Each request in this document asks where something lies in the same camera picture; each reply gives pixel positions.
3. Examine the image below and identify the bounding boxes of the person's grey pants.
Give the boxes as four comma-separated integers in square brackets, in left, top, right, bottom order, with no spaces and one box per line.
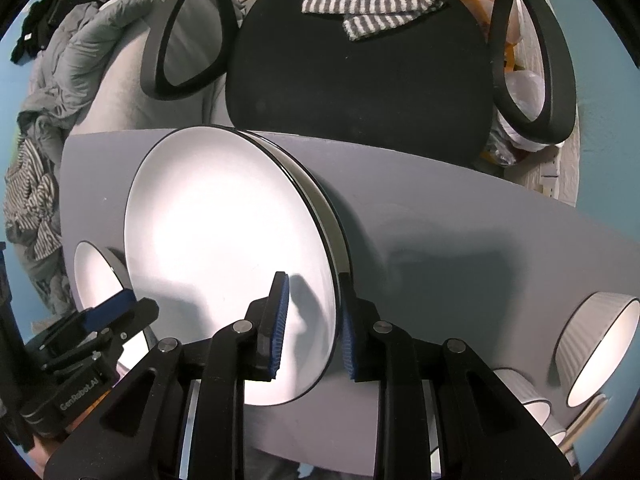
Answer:
[247,445,383,480]

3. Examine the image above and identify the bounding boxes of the grey white striped cloth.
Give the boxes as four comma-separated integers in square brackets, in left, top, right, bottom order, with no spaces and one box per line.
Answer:
[4,135,66,261]

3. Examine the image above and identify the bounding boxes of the grey garment with striped cuffs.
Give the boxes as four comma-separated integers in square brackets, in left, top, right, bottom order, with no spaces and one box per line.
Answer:
[300,0,448,42]

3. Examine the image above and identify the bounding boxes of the grey puffy jacket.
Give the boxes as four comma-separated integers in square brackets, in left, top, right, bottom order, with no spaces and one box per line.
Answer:
[17,0,156,126]

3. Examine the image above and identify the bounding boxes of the white plate with black rim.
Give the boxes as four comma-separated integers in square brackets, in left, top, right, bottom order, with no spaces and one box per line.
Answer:
[235,129,354,361]
[73,241,153,366]
[177,379,445,480]
[123,125,337,407]

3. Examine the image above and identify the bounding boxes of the light wooden frame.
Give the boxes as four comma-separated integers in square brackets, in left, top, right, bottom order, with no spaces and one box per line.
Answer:
[562,393,611,463]

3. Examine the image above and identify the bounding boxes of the black clothing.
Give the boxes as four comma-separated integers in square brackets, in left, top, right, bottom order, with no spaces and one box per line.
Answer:
[10,0,98,66]

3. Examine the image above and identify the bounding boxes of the dark upright frame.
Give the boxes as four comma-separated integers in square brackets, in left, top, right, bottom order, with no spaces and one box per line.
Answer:
[0,242,32,453]

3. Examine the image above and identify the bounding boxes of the white plastic bag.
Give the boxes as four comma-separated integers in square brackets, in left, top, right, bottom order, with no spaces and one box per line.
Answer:
[492,67,548,161]

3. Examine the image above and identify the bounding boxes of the light grey cushion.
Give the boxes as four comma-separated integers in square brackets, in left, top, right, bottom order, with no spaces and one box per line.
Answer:
[65,0,241,136]

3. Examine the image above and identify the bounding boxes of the black office chair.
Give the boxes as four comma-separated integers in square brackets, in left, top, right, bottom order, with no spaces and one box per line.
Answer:
[141,0,577,171]

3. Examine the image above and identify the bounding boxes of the orange plastic bag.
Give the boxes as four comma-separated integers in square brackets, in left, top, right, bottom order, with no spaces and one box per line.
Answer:
[460,0,518,78]

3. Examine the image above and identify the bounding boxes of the large white ribbed bowl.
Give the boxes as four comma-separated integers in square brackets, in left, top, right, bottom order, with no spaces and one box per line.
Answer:
[552,291,640,409]

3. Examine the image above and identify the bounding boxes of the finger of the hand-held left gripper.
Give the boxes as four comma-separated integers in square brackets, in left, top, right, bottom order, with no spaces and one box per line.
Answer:
[80,290,160,348]
[26,312,98,361]

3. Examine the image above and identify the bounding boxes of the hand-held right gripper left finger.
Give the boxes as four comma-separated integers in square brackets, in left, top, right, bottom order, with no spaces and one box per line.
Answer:
[44,271,291,480]

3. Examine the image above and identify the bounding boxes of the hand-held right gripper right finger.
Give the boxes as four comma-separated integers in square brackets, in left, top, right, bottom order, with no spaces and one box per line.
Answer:
[339,273,573,480]

